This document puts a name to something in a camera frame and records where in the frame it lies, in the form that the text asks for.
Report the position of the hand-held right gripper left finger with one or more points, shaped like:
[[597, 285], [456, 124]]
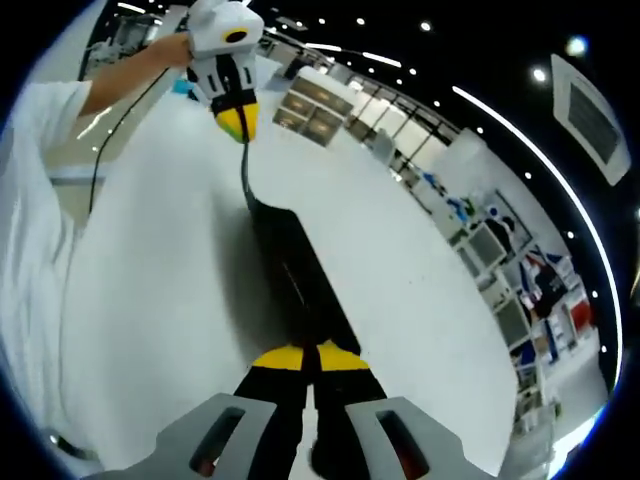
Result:
[[200, 440]]

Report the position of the grey office chair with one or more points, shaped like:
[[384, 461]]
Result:
[[485, 245], [512, 320]]

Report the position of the person's white shirt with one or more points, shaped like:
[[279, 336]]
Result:
[[30, 225]]

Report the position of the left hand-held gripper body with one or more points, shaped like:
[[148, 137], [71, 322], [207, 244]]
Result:
[[215, 25]]

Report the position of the long ceiling light strip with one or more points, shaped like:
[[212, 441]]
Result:
[[575, 200]]

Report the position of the black mouse pad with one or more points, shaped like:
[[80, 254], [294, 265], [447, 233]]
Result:
[[295, 260]]

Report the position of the small blue object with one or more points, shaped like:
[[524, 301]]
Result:
[[182, 89]]

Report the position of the person's left hand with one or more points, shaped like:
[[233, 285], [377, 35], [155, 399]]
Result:
[[181, 49]]

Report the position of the red box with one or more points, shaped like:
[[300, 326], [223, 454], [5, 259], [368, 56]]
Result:
[[581, 317]]

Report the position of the white shelf unit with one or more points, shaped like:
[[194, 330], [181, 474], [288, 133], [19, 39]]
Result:
[[570, 295]]

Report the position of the ceiling air conditioner vent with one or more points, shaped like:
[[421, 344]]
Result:
[[592, 117]]

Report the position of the white drawer cabinet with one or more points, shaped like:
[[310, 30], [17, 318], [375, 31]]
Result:
[[312, 107]]

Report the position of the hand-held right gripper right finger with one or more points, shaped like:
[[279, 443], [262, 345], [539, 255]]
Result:
[[380, 445]]

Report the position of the round ceiling spotlights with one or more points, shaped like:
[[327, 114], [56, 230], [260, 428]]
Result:
[[538, 75]]

